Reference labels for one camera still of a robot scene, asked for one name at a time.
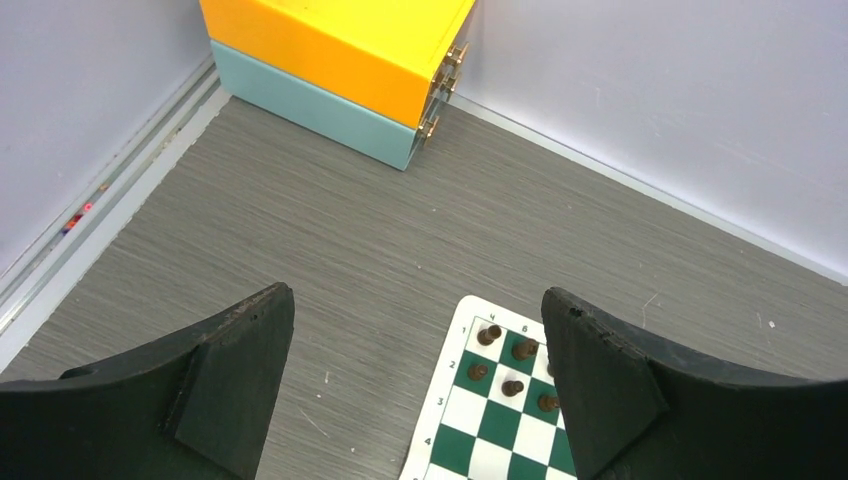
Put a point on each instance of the dark wooden pawn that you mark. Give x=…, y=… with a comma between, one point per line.
x=511, y=388
x=477, y=372
x=548, y=403

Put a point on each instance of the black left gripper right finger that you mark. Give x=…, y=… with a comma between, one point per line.
x=640, y=406

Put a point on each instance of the light blue box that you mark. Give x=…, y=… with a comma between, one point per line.
x=321, y=111

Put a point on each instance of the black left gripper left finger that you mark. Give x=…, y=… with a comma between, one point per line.
x=193, y=404

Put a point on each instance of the green white chess board mat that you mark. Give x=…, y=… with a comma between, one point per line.
x=470, y=430

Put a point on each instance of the yellow box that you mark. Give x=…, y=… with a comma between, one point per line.
x=381, y=55

